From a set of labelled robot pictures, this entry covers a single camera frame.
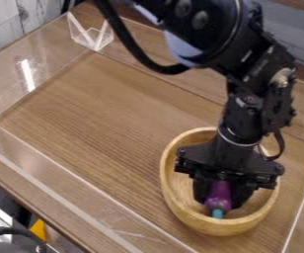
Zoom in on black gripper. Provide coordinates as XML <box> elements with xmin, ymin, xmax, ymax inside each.
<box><xmin>174</xmin><ymin>131</ymin><xmax>285</xmax><ymax>209</ymax></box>

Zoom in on purple toy eggplant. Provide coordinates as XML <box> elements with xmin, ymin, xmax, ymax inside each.
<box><xmin>205</xmin><ymin>181</ymin><xmax>231</xmax><ymax>219</ymax></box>

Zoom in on brown wooden bowl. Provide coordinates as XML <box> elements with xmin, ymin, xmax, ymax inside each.
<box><xmin>159</xmin><ymin>126</ymin><xmax>281</xmax><ymax>236</ymax></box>

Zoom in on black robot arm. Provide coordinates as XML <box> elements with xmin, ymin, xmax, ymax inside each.
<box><xmin>94</xmin><ymin>0</ymin><xmax>295</xmax><ymax>210</ymax></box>

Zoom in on yellow label on equipment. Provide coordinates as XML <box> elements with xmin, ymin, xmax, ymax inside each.
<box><xmin>30</xmin><ymin>219</ymin><xmax>47</xmax><ymax>240</ymax></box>

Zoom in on clear acrylic tray wall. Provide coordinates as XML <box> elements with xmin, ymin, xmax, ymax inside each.
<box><xmin>0</xmin><ymin>127</ymin><xmax>195</xmax><ymax>253</ymax></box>

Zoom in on clear acrylic corner bracket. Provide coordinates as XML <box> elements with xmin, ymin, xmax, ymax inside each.
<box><xmin>66</xmin><ymin>12</ymin><xmax>114</xmax><ymax>51</ymax></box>

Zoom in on black cable lower left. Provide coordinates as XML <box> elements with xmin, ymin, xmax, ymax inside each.
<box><xmin>0</xmin><ymin>225</ymin><xmax>48</xmax><ymax>253</ymax></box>

